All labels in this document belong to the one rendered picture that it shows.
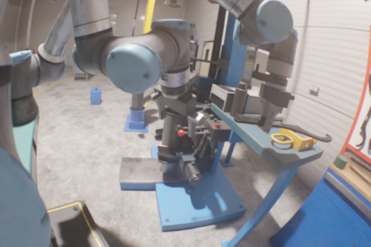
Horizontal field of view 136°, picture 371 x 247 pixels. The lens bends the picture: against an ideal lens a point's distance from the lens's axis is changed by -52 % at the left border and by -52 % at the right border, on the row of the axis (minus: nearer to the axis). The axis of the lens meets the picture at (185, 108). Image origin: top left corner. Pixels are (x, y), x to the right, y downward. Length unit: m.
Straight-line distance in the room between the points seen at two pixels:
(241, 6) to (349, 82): 2.17
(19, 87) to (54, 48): 0.22
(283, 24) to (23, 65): 0.81
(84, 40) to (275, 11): 0.38
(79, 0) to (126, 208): 1.57
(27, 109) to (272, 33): 0.82
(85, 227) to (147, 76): 1.10
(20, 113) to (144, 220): 1.27
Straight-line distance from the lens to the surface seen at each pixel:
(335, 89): 2.46
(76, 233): 1.20
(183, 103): 0.42
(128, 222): 1.54
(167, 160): 1.43
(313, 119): 2.58
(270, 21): 0.33
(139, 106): 2.71
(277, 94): 0.49
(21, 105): 0.73
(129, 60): 0.24
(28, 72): 0.73
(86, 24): 0.34
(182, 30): 0.35
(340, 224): 1.31
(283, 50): 0.51
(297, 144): 0.79
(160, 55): 0.26
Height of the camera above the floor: 1.35
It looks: 19 degrees down
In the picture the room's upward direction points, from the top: 9 degrees clockwise
